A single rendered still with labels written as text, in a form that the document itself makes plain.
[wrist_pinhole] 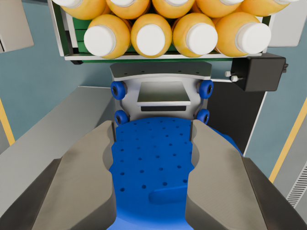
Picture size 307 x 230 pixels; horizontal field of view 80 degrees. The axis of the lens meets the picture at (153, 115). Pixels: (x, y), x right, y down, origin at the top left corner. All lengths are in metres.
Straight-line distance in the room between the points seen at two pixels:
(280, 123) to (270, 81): 1.47
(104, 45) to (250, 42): 0.20
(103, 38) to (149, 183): 0.22
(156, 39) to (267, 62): 0.24
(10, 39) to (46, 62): 1.22
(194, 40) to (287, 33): 0.37
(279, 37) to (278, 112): 1.28
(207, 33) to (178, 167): 0.21
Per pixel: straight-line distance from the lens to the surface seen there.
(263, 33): 0.31
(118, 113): 0.45
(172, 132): 0.40
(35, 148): 0.88
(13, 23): 0.40
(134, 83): 0.46
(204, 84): 0.43
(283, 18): 0.60
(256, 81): 0.44
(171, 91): 0.39
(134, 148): 0.36
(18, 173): 0.79
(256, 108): 1.54
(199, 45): 0.28
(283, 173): 2.31
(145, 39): 0.27
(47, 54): 1.58
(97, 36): 0.28
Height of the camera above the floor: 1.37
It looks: 63 degrees down
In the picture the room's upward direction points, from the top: 179 degrees counter-clockwise
